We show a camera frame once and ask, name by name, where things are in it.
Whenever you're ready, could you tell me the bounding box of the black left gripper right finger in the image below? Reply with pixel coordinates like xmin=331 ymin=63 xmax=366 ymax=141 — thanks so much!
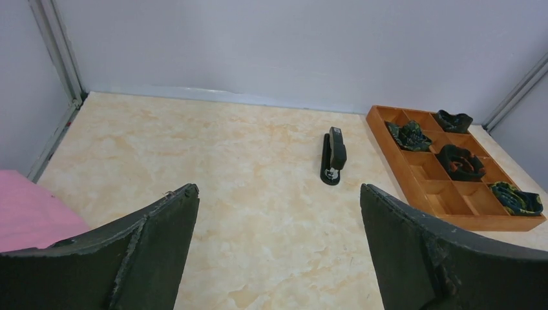
xmin=360 ymin=184 xmax=547 ymax=309

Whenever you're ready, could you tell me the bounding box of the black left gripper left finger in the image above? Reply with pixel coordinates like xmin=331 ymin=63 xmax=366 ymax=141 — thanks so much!
xmin=1 ymin=183 xmax=200 ymax=309

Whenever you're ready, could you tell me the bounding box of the black stapler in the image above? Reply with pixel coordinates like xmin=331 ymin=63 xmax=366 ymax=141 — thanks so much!
xmin=320 ymin=127 xmax=347 ymax=186

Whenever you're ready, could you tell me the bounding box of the wooden compartment tray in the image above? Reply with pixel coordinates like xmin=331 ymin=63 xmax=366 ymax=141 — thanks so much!
xmin=366 ymin=105 xmax=546 ymax=232

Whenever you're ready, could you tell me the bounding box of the blue green rolled sock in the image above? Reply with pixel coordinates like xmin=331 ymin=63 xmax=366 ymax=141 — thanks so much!
xmin=489 ymin=181 xmax=543 ymax=216

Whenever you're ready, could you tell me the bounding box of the pink cloth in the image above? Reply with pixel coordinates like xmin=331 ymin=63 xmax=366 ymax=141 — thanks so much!
xmin=1 ymin=170 xmax=90 ymax=252

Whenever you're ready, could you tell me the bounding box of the green camouflage rolled sock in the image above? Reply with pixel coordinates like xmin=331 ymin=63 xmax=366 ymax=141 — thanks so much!
xmin=385 ymin=120 xmax=432 ymax=152

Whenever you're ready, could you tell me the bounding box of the dark rolled sock back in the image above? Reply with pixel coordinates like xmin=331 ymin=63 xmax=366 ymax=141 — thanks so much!
xmin=433 ymin=110 xmax=473 ymax=134

